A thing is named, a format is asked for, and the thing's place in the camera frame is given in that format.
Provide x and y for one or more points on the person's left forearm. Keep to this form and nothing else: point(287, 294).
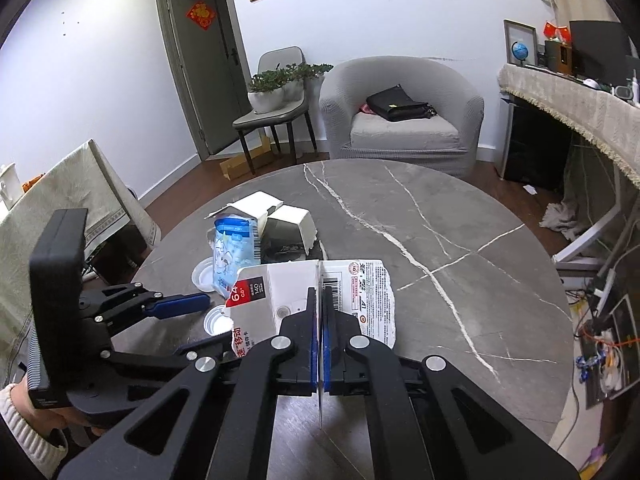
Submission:
point(25, 440)

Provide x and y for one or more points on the beige fringed desk cloth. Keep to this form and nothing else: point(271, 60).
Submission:
point(575, 105)

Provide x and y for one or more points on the grey armchair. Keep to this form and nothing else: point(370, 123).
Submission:
point(400, 135)

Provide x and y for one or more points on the black handbag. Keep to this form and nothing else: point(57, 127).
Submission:
point(400, 102)

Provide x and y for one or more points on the grey door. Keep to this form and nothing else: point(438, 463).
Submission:
point(205, 75)

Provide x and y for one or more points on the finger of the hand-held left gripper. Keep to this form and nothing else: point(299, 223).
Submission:
point(180, 305)
point(150, 364)

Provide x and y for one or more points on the small red flags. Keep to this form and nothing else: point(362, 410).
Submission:
point(556, 31)

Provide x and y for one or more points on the flat cardboard box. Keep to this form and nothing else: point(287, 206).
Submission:
point(250, 160)

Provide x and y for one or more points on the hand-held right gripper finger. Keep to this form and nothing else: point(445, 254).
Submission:
point(314, 360)
point(326, 360)

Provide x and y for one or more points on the black monitor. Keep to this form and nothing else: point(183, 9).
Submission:
point(597, 50)

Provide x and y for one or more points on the red door decoration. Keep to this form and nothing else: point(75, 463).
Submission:
point(200, 15)

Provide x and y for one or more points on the beige patterned tablecloth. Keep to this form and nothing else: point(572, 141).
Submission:
point(60, 210)

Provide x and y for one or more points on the white plastic lid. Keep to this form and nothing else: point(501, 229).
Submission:
point(202, 275)
point(217, 321)

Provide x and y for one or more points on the white open paper box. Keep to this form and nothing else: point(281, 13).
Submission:
point(252, 205)

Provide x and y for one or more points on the potted plant in white pot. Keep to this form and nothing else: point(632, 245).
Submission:
point(305, 77)
point(265, 92)

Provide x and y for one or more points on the white red card package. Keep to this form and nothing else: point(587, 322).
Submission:
point(370, 300)

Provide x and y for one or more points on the white desk leg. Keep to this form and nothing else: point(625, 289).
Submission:
point(590, 237)

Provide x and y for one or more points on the black cabinet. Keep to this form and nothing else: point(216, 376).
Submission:
point(537, 145)

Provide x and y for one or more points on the crumpled grey cloth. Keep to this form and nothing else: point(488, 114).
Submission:
point(562, 217)

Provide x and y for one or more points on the blue white plastic bag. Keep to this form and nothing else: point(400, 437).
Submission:
point(232, 255)

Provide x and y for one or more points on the blue desk globe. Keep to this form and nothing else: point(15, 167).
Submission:
point(520, 51)

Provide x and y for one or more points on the framed picture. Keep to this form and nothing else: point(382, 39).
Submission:
point(520, 32)

